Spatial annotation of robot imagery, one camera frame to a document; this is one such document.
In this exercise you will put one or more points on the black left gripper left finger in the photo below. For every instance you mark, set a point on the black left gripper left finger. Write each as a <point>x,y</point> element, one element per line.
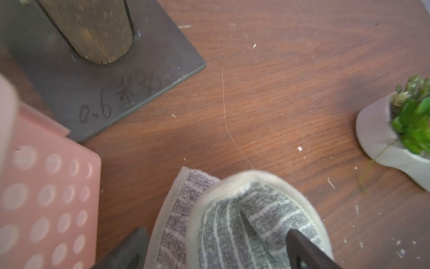
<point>130,253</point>

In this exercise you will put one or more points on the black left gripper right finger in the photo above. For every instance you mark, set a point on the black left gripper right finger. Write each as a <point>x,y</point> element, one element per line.
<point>303,254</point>

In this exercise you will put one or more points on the grey striped dishcloth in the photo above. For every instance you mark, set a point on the grey striped dishcloth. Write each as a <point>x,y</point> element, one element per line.
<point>240,222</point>

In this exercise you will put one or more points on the pink perforated plastic basket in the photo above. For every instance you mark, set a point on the pink perforated plastic basket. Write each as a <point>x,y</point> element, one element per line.
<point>50,187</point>

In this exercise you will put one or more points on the white pot succulent plant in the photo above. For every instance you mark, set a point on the white pot succulent plant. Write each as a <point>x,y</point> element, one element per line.
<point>395,131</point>

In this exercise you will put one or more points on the pink cherry blossom tree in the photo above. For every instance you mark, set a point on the pink cherry blossom tree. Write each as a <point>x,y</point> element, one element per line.
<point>99,31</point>

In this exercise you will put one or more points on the dark metal tree base plate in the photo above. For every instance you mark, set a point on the dark metal tree base plate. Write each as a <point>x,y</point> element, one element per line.
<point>88,98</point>

